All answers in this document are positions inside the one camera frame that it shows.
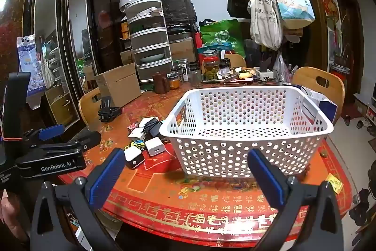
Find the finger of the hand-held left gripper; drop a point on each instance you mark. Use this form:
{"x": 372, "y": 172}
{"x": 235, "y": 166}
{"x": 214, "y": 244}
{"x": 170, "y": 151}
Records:
{"x": 51, "y": 132}
{"x": 88, "y": 140}

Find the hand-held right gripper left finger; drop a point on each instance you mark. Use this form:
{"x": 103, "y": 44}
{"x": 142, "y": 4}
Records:
{"x": 107, "y": 177}

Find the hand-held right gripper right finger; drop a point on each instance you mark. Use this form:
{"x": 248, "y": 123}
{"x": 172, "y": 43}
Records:
{"x": 267, "y": 177}

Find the white perforated plastic basket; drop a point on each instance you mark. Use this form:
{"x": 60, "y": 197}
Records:
{"x": 235, "y": 151}

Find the red patterned small box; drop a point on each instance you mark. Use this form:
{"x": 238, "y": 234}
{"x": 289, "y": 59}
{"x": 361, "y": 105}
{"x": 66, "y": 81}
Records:
{"x": 133, "y": 127}

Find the white square charger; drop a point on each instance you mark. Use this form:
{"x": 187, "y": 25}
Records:
{"x": 154, "y": 147}

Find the white box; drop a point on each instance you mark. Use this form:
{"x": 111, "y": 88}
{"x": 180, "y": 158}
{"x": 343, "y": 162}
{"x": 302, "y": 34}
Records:
{"x": 145, "y": 121}

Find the person's left forearm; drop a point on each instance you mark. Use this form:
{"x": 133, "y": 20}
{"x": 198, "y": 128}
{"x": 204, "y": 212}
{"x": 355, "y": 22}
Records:
{"x": 10, "y": 218}

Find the white and black charger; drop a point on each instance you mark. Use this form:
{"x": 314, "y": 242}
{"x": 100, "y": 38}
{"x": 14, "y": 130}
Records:
{"x": 133, "y": 158}

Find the black cloth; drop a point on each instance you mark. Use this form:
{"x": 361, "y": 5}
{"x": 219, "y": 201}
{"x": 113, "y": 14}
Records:
{"x": 107, "y": 111}

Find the yellow toy car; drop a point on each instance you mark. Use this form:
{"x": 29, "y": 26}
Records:
{"x": 135, "y": 145}

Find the red printed tablecloth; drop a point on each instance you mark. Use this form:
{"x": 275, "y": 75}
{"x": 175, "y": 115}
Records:
{"x": 164, "y": 192}

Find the brown cardboard box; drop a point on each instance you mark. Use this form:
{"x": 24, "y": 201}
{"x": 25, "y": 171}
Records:
{"x": 119, "y": 86}

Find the yellow small packet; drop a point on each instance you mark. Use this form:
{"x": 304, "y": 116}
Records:
{"x": 335, "y": 182}

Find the green mesh mat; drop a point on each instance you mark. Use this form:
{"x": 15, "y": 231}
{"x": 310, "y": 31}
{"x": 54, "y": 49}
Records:
{"x": 147, "y": 87}

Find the white and blue bag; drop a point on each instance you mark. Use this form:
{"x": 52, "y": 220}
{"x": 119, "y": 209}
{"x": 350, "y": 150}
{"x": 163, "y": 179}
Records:
{"x": 323, "y": 105}

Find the brown ceramic cup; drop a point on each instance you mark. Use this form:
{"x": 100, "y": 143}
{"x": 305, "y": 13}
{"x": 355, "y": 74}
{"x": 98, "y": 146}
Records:
{"x": 161, "y": 82}

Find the orange jar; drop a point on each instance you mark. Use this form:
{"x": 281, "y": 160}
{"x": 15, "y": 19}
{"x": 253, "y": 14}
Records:
{"x": 173, "y": 82}

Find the white power strip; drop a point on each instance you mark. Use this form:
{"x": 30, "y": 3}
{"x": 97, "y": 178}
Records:
{"x": 265, "y": 72}

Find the dark mirrored wardrobe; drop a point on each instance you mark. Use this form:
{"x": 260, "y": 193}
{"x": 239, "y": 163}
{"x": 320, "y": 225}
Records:
{"x": 102, "y": 33}

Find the white stacked drawer unit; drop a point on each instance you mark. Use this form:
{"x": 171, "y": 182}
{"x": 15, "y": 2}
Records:
{"x": 149, "y": 42}

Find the small dark-lidded jar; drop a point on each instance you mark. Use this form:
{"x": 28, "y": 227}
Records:
{"x": 224, "y": 66}

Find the glass jar of pickles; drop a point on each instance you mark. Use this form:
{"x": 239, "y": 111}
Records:
{"x": 211, "y": 67}

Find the empty glass jar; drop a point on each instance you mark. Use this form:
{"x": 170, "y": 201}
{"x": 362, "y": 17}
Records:
{"x": 194, "y": 74}

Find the taped cardboard box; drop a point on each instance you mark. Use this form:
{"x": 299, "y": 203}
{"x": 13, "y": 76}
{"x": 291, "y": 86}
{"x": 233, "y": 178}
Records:
{"x": 182, "y": 49}

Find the white fan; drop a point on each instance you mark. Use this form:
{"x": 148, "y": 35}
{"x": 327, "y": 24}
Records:
{"x": 127, "y": 2}

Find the green shopping bag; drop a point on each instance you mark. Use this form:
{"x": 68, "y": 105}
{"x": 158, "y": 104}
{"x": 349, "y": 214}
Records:
{"x": 226, "y": 36}

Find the white canvas tote bag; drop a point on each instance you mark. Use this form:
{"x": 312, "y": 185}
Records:
{"x": 264, "y": 24}

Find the black plastic bag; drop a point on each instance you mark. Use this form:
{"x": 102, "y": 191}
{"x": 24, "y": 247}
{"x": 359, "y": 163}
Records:
{"x": 176, "y": 7}

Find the blue printed paper bag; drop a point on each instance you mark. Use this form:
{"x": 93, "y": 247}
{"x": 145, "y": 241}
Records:
{"x": 293, "y": 4}

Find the wall scroll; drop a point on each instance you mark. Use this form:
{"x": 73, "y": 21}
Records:
{"x": 332, "y": 10}

